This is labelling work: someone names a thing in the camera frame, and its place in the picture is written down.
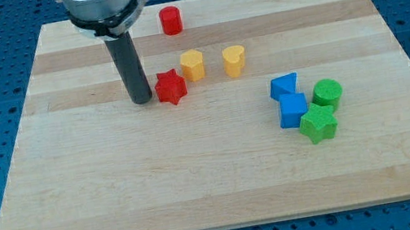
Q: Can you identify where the yellow hexagon block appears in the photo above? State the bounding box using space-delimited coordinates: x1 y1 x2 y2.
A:
180 49 205 82

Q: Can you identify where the red star block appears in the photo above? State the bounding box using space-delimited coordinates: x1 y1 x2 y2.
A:
154 69 188 105

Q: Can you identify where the green star block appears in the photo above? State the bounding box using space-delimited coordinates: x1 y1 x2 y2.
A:
299 103 338 144

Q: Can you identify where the blue cube block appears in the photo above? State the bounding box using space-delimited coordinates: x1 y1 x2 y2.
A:
279 93 308 129

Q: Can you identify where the yellow heart block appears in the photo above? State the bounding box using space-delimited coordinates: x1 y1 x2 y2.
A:
222 45 245 78

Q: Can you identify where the wooden board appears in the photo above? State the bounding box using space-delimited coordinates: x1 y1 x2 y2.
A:
0 0 410 230

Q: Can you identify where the red cylinder block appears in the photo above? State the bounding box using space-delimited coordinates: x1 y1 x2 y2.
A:
158 6 183 36

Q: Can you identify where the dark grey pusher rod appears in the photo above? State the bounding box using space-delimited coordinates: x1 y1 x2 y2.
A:
105 32 152 104

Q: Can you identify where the green cylinder block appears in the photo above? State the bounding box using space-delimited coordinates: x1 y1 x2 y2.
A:
312 78 343 112

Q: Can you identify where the blue triangle block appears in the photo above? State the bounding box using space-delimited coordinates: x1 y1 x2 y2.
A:
270 72 298 101

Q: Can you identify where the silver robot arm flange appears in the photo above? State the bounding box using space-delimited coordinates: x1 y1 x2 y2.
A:
55 0 150 39

